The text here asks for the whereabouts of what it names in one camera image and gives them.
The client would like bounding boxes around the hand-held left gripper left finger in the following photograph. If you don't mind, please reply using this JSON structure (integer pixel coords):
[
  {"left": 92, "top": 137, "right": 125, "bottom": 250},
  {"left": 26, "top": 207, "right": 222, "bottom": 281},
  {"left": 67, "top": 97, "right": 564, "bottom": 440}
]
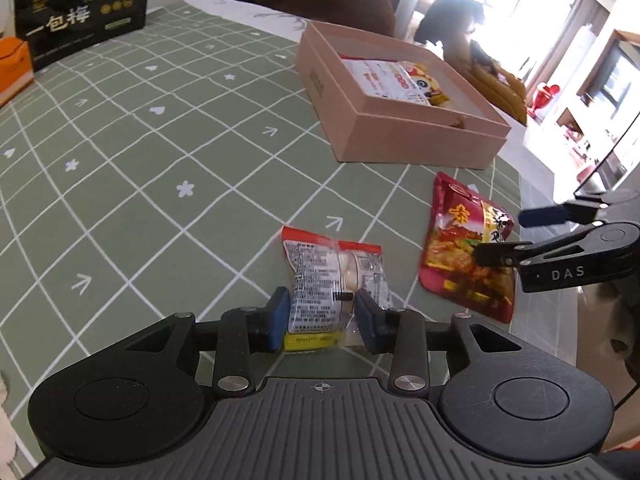
[{"left": 125, "top": 287, "right": 292, "bottom": 396}]

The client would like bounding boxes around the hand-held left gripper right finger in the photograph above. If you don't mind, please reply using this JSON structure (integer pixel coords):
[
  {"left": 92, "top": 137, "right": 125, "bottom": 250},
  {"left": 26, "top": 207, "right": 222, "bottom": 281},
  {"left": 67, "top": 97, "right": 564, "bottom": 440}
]
[{"left": 354, "top": 291, "right": 526, "bottom": 393}]

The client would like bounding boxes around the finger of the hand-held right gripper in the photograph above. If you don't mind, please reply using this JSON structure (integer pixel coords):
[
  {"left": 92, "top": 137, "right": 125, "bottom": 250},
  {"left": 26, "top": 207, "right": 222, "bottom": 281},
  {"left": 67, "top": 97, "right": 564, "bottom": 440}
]
[
  {"left": 518, "top": 187, "right": 640, "bottom": 228},
  {"left": 472, "top": 224, "right": 601, "bottom": 268}
]

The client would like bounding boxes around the small red snack packet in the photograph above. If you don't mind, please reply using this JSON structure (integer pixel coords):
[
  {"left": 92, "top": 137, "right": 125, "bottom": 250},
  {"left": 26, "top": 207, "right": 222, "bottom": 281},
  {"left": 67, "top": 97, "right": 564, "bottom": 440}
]
[{"left": 281, "top": 225, "right": 393, "bottom": 353}]

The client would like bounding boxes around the large red food pouch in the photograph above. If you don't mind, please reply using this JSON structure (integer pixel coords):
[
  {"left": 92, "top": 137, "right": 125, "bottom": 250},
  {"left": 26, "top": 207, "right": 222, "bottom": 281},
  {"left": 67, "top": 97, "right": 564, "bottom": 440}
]
[{"left": 417, "top": 171, "right": 516, "bottom": 324}]

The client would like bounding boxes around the pink cardboard box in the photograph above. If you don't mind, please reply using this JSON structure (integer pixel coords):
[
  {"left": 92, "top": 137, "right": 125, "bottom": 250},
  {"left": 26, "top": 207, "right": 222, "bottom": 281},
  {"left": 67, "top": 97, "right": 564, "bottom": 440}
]
[{"left": 293, "top": 21, "right": 512, "bottom": 170}]

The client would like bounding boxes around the red toy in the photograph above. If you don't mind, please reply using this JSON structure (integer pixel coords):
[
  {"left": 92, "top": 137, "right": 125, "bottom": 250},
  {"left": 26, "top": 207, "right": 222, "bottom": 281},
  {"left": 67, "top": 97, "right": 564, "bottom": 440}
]
[{"left": 532, "top": 84, "right": 558, "bottom": 121}]

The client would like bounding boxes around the yellow snack packet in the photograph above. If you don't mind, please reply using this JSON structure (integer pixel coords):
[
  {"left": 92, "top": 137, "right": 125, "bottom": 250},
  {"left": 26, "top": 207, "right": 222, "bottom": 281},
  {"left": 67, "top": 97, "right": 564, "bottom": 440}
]
[{"left": 397, "top": 61, "right": 451, "bottom": 108}]

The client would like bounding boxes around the green checked tablecloth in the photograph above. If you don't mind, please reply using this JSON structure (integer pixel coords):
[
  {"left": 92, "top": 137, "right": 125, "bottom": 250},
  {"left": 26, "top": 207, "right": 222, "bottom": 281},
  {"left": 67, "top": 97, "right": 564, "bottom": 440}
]
[{"left": 0, "top": 0, "right": 523, "bottom": 480}]

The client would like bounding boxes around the white red snack packet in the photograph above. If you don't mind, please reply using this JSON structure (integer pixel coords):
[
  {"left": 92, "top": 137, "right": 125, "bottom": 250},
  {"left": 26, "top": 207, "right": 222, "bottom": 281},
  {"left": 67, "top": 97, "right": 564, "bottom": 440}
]
[{"left": 345, "top": 57, "right": 416, "bottom": 106}]

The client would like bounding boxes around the black and mustard jacket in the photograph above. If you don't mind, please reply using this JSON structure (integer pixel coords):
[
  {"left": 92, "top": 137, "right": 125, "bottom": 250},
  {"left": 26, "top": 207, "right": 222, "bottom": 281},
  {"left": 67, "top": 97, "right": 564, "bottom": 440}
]
[{"left": 414, "top": 0, "right": 528, "bottom": 126}]

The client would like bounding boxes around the beige scalloped cloth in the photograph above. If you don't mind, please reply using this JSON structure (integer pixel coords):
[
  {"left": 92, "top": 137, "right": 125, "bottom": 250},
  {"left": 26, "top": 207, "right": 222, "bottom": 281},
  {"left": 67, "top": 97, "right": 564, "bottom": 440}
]
[{"left": 0, "top": 370, "right": 28, "bottom": 480}]

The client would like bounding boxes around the black printed bag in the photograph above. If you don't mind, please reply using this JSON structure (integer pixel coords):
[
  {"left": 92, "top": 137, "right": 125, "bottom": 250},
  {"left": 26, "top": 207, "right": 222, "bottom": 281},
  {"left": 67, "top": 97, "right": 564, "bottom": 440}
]
[{"left": 13, "top": 0, "right": 147, "bottom": 72}]

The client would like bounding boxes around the orange box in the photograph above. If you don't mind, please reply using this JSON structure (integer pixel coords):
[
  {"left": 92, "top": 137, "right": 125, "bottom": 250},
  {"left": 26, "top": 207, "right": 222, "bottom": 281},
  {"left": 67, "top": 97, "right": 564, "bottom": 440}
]
[{"left": 0, "top": 36, "right": 35, "bottom": 108}]

